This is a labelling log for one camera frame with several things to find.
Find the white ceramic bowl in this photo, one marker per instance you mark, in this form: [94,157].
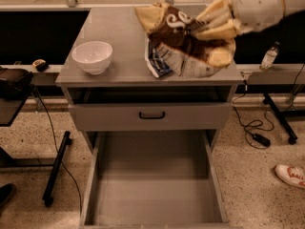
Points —
[93,57]

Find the small tape measure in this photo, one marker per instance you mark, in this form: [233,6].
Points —
[40,65]

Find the grey top drawer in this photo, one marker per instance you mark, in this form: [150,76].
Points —
[124,116]

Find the open grey middle drawer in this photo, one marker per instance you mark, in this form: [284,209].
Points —
[153,180]

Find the black power adapter with cable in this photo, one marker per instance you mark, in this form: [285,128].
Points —
[252,137]

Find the black shoe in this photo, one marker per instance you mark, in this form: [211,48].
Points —
[7,192]

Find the grey drawer cabinet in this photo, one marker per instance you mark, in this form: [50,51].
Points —
[128,78]

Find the black bag on table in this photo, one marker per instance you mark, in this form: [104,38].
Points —
[14,82]

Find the white red sneaker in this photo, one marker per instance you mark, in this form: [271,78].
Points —
[292,175]

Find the blue chip bag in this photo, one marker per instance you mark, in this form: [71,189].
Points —
[154,62]

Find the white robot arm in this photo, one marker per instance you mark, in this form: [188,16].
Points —
[291,7]

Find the clear plastic bottle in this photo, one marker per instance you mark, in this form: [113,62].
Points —
[269,57]

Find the black drawer handle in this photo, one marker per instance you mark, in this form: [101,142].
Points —
[146,116]

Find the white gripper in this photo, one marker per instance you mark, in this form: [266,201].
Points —
[256,8]

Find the brown sea salt chip bag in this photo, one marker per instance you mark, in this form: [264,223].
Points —
[168,31]

